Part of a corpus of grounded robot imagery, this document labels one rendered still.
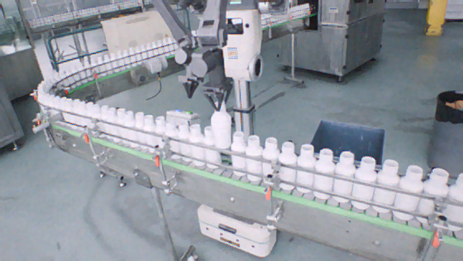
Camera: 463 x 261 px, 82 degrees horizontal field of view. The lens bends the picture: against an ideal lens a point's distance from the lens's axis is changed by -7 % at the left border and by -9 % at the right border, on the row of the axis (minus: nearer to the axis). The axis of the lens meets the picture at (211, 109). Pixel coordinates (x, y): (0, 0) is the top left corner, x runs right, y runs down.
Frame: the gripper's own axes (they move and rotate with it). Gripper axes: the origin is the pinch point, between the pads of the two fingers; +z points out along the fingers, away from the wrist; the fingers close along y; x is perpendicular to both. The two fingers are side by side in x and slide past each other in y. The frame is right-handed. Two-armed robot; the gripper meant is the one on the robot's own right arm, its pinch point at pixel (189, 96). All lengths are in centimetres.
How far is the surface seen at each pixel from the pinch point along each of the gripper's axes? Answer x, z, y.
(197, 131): -18.7, 10.3, 17.3
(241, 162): -16.2, 18.6, 35.2
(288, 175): -17, 19, 53
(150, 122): -18.5, 10.7, -6.4
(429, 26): 714, -156, 174
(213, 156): -16.0, 19.1, 23.6
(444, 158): 174, 44, 134
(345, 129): 47, 11, 63
